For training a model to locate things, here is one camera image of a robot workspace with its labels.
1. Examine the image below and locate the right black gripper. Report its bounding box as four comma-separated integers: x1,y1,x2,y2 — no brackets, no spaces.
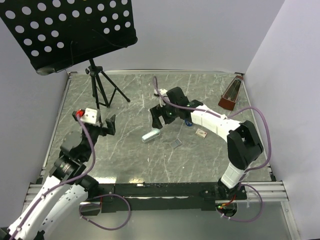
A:
150,99,179,130

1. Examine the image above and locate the light blue white stapler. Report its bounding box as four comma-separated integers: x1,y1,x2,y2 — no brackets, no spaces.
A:
141,128,161,143

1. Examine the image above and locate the blue black stapler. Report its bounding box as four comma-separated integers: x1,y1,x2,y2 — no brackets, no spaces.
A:
184,119,193,127

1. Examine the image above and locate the staple strip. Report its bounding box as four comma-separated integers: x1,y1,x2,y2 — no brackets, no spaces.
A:
170,139,182,149

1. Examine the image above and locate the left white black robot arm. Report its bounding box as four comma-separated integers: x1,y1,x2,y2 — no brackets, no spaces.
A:
0,110,116,240

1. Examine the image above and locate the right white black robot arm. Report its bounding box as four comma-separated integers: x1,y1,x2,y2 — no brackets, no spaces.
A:
150,87,264,199

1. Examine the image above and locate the small staple box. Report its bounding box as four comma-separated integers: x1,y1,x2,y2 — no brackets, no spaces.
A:
195,128,207,139

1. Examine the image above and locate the brown wooden metronome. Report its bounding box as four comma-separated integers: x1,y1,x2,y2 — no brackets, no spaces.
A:
218,75,244,111

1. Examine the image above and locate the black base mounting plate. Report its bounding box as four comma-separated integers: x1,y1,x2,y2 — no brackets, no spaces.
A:
84,182,247,213

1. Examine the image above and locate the black music stand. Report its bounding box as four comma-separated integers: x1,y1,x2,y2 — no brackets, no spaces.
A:
0,0,138,97

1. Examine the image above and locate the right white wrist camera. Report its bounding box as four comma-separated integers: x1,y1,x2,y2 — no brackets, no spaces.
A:
153,88,168,107

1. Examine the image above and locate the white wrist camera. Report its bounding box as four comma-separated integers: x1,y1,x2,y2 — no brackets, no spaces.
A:
72,108,101,126
153,88,168,107

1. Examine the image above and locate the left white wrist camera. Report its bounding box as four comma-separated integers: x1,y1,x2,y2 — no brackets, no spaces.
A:
72,108,101,126

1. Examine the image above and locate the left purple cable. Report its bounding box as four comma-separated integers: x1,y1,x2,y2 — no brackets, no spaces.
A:
9,114,96,238

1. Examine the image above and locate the aluminium frame rail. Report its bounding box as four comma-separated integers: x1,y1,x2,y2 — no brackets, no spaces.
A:
246,181,289,202

